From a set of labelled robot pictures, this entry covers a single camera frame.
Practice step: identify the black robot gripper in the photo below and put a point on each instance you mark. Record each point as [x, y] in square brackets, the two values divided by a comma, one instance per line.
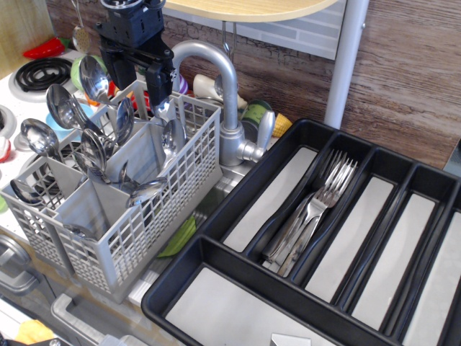
[133, 35]

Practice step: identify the steel spoon centre basket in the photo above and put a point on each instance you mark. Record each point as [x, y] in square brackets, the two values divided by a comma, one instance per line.
[91, 157]

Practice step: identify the steel spoon basket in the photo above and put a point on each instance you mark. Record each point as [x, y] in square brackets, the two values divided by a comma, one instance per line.
[91, 157]
[146, 191]

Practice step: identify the steel spoon front basket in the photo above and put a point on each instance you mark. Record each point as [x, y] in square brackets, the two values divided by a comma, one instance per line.
[146, 191]

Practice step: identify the grey plastic cutlery basket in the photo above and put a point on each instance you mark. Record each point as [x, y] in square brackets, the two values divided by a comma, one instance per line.
[85, 228]

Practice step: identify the black cutlery tray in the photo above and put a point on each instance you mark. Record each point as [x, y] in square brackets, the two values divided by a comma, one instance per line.
[383, 267]

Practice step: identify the steel spoon middle back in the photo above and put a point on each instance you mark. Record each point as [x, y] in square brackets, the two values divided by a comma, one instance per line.
[124, 121]

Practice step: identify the large steel spoon top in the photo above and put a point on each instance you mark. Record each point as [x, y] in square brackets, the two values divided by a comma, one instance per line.
[94, 81]

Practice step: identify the large steel spoon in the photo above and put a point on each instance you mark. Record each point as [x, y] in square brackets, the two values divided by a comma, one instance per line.
[66, 111]
[94, 81]

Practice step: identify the green toy bowl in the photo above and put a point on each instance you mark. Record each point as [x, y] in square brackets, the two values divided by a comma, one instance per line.
[75, 75]

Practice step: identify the hanging strainer spoon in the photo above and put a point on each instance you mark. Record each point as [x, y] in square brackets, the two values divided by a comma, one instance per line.
[81, 39]

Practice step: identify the steel spoon right compartment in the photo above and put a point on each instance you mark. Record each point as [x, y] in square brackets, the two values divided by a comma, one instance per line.
[173, 140]

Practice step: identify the large steel spoon left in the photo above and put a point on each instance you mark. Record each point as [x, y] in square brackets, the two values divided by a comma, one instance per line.
[66, 111]

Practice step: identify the red toy pepper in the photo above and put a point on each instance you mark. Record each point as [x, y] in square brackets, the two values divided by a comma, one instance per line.
[51, 48]

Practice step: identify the wooden round shelf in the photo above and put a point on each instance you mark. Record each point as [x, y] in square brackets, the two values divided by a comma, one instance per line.
[253, 11]

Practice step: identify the black stove burner coil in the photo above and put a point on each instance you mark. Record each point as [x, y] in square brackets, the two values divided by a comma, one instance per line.
[38, 75]

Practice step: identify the green toy can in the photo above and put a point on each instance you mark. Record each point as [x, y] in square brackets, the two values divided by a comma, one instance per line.
[254, 111]

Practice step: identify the steel spoon far left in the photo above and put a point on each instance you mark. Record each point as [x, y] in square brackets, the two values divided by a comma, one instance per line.
[41, 138]

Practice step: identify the silver kitchen faucet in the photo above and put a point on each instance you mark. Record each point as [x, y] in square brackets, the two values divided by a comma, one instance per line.
[234, 147]

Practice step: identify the toy corn cob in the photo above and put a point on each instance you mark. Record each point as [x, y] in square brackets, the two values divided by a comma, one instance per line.
[281, 126]

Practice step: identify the green cloth in sink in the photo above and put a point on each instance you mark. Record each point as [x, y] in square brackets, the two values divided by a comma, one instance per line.
[180, 238]

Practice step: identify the steel spoon low left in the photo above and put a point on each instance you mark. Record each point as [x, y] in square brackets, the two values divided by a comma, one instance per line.
[27, 194]

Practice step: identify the white vertical pole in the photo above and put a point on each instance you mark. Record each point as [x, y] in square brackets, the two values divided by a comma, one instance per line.
[349, 40]

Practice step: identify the pile of steel forks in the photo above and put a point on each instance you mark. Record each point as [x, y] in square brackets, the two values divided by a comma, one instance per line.
[335, 175]

